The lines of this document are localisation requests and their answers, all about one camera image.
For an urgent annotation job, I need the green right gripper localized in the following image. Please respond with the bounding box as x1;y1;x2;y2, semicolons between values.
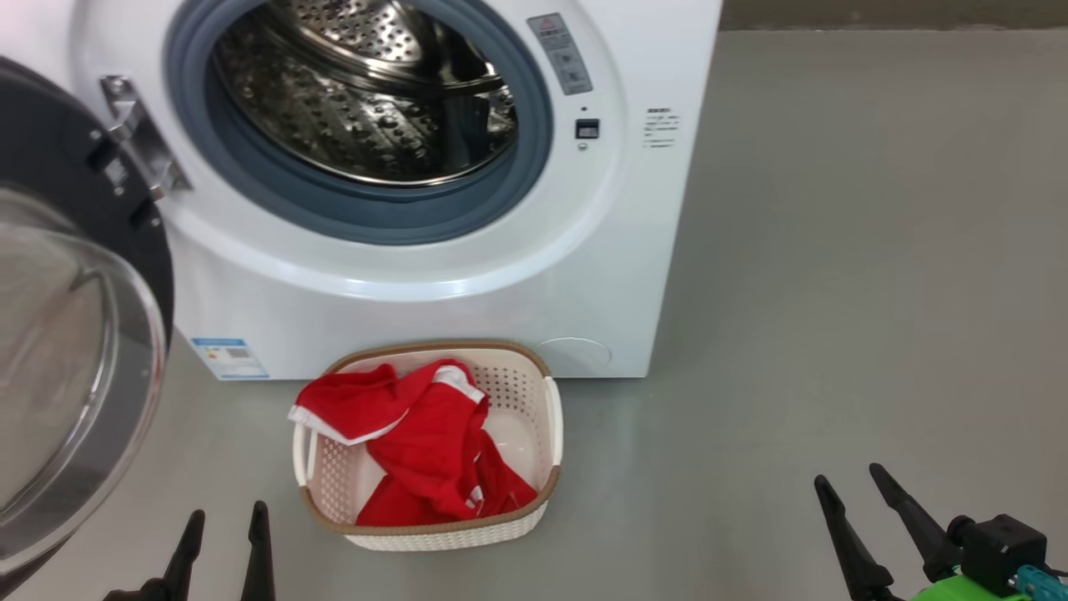
814;462;1035;601

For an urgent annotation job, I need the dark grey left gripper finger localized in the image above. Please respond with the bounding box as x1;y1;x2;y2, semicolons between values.
240;501;276;601
104;509;206;601

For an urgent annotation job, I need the red garment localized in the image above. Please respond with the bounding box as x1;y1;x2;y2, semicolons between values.
288;359;539;528

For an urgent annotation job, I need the washing machine glass door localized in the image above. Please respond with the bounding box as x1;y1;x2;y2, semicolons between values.
0;57;176;598

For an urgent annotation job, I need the cream perforated laundry basket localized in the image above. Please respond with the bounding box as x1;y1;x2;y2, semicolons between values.
292;340;564;553

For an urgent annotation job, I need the washing machine drum opening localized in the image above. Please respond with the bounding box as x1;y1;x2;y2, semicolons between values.
164;0;555;246

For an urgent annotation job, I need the white front-load washing machine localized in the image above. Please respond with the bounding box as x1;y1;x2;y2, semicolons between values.
0;0;723;382

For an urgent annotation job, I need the metal door hinge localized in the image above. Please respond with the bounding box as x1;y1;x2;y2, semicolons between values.
100;75;193;201

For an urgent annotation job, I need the stainless steel washing machine drum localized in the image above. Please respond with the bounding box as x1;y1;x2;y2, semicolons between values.
213;0;519;186

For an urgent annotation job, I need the blue energy label sticker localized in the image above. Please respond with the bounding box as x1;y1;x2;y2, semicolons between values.
190;337;270;381

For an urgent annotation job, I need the round white filter cover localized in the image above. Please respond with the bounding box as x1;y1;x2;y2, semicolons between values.
536;336;612;376

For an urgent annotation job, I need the small printed text sticker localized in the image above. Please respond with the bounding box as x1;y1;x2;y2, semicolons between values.
642;107;681;149

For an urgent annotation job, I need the grey warning sticker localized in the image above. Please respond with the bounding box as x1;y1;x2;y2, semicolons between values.
526;13;594;96

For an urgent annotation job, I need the teal cable connector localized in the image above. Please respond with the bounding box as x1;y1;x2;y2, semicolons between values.
1014;564;1065;601

